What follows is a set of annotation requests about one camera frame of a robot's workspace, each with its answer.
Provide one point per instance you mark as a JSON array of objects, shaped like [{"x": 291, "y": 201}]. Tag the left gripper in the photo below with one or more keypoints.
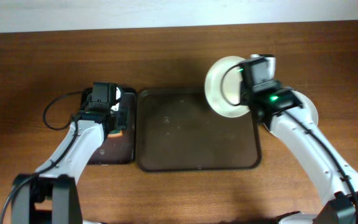
[{"x": 121, "y": 117}]

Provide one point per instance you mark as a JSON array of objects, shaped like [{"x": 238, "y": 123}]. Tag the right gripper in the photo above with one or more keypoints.
[{"x": 245, "y": 95}]

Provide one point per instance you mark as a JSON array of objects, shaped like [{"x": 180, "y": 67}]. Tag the green and orange sponge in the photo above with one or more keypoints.
[{"x": 115, "y": 133}]

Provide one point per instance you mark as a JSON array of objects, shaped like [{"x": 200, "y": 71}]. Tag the pink white plate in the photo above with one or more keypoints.
[{"x": 294, "y": 122}]

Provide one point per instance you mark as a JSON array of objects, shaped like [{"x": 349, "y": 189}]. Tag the cream white plate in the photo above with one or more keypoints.
[{"x": 222, "y": 87}]

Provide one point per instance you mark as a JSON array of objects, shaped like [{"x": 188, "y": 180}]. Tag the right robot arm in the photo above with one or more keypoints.
[{"x": 335, "y": 180}]

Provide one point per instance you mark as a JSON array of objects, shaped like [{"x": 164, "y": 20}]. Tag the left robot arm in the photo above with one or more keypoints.
[{"x": 49, "y": 195}]

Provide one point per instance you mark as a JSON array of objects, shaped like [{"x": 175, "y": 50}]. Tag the small black water tray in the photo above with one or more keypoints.
[{"x": 119, "y": 150}]

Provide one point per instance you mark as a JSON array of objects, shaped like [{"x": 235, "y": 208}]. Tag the large brown serving tray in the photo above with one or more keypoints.
[{"x": 176, "y": 130}]

